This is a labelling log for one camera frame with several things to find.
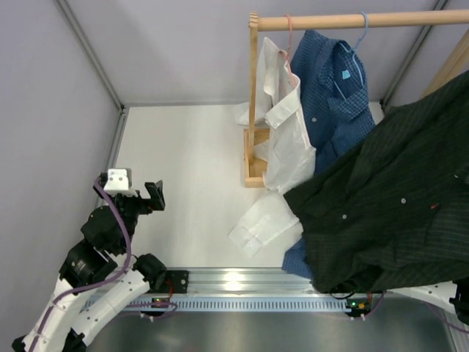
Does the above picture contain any black pinstripe shirt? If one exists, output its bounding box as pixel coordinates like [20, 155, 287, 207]
[284, 73, 468, 293]

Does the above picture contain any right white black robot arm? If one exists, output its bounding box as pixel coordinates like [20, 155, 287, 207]
[390, 278, 468, 325]

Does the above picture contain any blue hanger holding shirt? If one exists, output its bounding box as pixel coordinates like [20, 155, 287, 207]
[333, 12, 369, 101]

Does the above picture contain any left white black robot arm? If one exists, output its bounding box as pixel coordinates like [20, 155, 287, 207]
[12, 172, 166, 351]

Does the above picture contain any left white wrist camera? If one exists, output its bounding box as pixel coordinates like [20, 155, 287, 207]
[103, 168, 134, 197]

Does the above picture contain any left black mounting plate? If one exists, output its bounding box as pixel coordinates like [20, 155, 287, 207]
[159, 270, 189, 294]

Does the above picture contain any aluminium frame post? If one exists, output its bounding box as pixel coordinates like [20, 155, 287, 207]
[379, 0, 451, 107]
[54, 0, 125, 111]

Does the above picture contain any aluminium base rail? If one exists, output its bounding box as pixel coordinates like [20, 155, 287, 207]
[84, 266, 459, 295]

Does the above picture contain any blue checked shirt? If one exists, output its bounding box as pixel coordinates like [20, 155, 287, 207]
[281, 29, 377, 282]

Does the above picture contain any grey slotted cable duct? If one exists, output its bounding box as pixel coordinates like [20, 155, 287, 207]
[124, 296, 372, 312]

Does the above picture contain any left aluminium frame post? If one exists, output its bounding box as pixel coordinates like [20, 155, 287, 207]
[54, 0, 125, 111]

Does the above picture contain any pink wire hanger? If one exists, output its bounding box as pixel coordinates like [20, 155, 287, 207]
[279, 14, 295, 90]

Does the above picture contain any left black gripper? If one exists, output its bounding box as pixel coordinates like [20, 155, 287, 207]
[96, 180, 165, 253]

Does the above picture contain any right aluminium frame post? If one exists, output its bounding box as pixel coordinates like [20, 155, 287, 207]
[379, 0, 451, 107]

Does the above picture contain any wooden clothes rack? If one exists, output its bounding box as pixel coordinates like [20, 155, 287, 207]
[244, 10, 468, 188]

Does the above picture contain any white shirt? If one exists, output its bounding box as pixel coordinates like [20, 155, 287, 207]
[229, 38, 316, 257]

